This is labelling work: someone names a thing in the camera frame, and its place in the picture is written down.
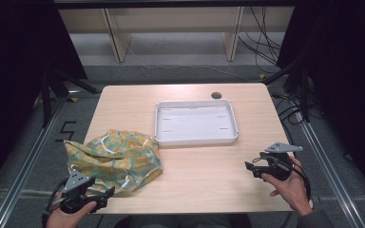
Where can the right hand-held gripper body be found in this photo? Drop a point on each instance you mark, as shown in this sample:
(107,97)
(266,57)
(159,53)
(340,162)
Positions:
(280,166)

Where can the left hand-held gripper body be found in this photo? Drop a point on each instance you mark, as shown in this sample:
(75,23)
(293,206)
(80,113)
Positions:
(76,183)

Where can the green yellow patterned cloth bag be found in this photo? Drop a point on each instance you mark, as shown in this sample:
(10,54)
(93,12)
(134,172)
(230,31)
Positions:
(117,158)

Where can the white plastic tray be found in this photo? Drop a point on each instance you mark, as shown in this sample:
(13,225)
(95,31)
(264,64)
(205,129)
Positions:
(196,125)

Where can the person's right hand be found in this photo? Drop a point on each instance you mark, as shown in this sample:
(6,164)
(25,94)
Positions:
(293,191)

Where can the person's left hand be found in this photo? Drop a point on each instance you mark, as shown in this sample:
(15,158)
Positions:
(63,219)

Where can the black metal stand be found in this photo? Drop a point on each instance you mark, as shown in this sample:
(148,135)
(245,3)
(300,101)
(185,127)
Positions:
(47,101)
(304,95)

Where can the yellow floor tape piece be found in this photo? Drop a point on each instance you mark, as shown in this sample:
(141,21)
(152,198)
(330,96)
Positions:
(73,99)
(262,76)

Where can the black curtain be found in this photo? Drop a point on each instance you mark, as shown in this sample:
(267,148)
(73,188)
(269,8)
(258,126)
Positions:
(15,63)
(345,79)

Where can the light wooden desk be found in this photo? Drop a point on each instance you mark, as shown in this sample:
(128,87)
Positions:
(177,19)

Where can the aluminium floor rail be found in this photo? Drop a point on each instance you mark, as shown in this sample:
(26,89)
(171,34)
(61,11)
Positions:
(28,164)
(329,171)

